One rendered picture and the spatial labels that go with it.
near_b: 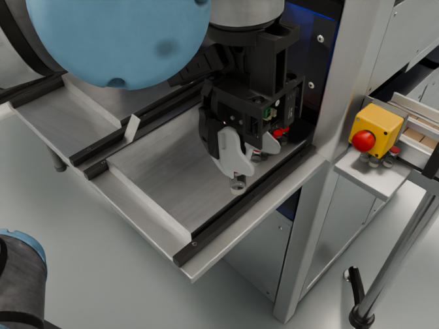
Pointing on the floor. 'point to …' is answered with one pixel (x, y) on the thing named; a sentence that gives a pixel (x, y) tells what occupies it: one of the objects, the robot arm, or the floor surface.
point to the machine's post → (332, 136)
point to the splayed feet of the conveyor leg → (353, 274)
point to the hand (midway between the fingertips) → (233, 162)
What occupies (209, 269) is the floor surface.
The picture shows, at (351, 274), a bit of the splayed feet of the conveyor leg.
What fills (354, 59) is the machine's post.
